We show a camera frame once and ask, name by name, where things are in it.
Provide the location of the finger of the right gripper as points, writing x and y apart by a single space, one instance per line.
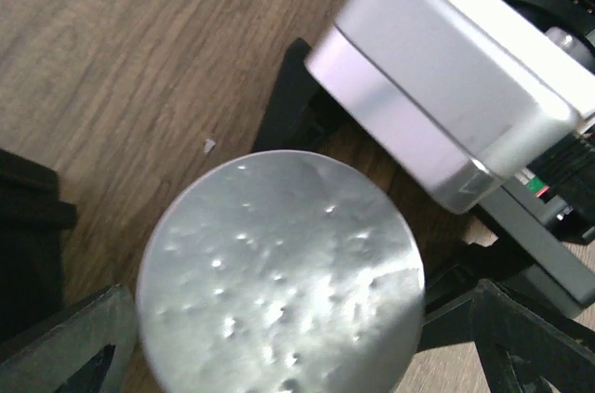
525 334
301 115

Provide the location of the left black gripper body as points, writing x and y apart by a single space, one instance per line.
32 219

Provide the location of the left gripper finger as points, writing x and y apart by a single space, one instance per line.
83 348

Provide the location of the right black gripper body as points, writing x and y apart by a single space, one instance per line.
551 202

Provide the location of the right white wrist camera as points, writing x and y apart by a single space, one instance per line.
463 94

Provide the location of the clear round cup lid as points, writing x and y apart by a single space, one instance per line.
280 271

